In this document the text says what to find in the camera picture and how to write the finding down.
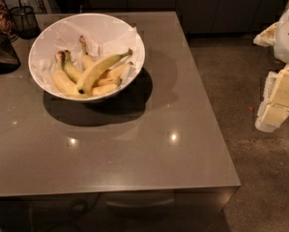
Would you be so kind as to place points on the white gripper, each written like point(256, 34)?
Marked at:
point(287, 39)

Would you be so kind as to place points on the front right yellow banana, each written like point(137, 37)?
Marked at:
point(103, 90)

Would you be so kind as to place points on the long top yellow banana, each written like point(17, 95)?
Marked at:
point(91, 74)

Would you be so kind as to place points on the middle right yellow banana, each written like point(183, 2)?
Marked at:
point(113, 73)

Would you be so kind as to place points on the dark glass bowl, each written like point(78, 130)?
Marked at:
point(9, 60)

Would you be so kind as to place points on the black mesh pen cup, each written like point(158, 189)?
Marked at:
point(25, 21)

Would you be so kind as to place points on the back yellow banana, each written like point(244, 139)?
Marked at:
point(87, 60)

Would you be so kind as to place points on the white bowl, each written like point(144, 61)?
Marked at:
point(86, 26)

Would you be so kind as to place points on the white paper liner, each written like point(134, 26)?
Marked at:
point(70, 36)

